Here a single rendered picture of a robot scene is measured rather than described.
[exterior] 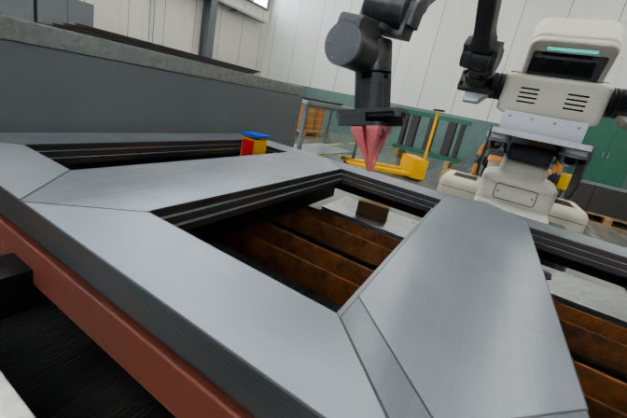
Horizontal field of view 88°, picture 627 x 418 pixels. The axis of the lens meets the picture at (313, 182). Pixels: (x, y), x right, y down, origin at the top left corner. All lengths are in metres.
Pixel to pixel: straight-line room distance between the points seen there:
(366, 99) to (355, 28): 0.11
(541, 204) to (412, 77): 9.85
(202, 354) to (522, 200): 1.13
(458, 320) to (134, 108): 0.83
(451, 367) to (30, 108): 0.81
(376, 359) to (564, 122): 1.05
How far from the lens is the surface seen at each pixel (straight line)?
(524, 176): 1.28
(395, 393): 0.26
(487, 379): 0.31
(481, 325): 0.37
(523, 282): 0.51
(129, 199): 0.48
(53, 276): 0.44
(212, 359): 0.27
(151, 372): 0.34
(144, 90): 0.95
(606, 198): 6.71
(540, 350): 0.38
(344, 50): 0.47
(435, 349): 0.31
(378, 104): 0.52
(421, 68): 10.95
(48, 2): 8.88
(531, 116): 1.22
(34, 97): 0.85
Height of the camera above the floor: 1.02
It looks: 15 degrees down
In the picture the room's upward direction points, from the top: 12 degrees clockwise
